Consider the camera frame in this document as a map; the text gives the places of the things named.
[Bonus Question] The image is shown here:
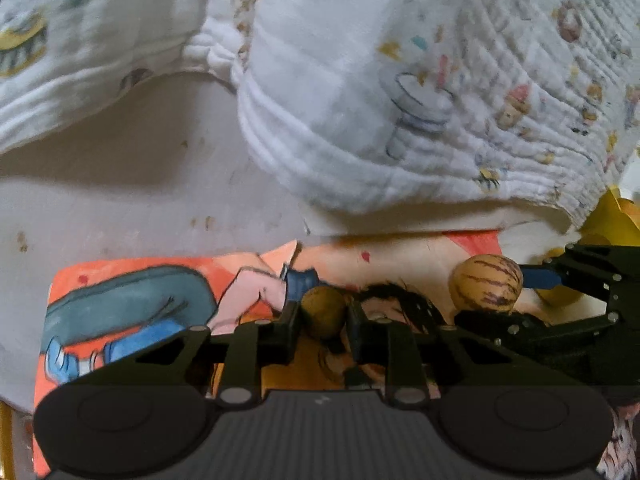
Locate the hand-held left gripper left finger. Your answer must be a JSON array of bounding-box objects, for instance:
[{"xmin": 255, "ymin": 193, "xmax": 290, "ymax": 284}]
[{"xmin": 134, "ymin": 304, "xmax": 304, "ymax": 407}]

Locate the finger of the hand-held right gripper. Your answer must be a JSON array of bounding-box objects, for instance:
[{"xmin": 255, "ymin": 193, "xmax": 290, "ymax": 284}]
[
  {"xmin": 454, "ymin": 309, "xmax": 623, "ymax": 357},
  {"xmin": 519, "ymin": 243, "xmax": 640, "ymax": 302}
]

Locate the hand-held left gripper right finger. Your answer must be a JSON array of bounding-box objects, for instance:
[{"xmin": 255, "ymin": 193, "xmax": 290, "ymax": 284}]
[{"xmin": 347, "ymin": 304, "xmax": 526, "ymax": 407}]

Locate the striped pepino melon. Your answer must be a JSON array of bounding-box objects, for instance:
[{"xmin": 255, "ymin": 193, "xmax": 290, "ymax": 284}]
[{"xmin": 448, "ymin": 255, "xmax": 525, "ymax": 317}]

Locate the yellow plastic basket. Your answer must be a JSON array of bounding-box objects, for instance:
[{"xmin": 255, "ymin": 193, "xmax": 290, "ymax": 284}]
[{"xmin": 579, "ymin": 187, "xmax": 640, "ymax": 248}]

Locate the colourful cartoon poster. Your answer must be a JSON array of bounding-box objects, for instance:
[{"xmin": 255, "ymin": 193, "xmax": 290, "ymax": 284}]
[{"xmin": 32, "ymin": 230, "xmax": 640, "ymax": 480}]

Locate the white printed muslin blanket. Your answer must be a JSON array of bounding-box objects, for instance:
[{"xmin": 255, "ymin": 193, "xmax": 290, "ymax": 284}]
[{"xmin": 0, "ymin": 0, "xmax": 640, "ymax": 232}]

